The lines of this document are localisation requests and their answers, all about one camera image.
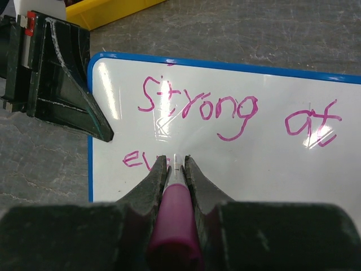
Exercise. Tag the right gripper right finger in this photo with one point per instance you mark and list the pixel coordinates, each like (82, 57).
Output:
(239, 235)

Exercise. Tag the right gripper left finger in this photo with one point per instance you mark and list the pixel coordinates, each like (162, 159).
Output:
(95, 236)

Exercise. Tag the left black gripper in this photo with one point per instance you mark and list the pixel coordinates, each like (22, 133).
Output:
(63, 97)

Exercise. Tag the pink marker cap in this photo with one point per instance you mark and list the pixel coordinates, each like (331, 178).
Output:
(174, 243)

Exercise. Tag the white marker pen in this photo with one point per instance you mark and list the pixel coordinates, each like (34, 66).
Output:
(175, 173)

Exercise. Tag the blue framed whiteboard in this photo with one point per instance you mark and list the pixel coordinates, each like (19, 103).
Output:
(258, 133)

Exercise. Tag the yellow plastic tray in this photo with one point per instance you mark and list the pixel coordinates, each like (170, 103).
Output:
(92, 14)

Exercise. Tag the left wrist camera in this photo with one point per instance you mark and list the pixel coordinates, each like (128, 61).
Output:
(52, 8)

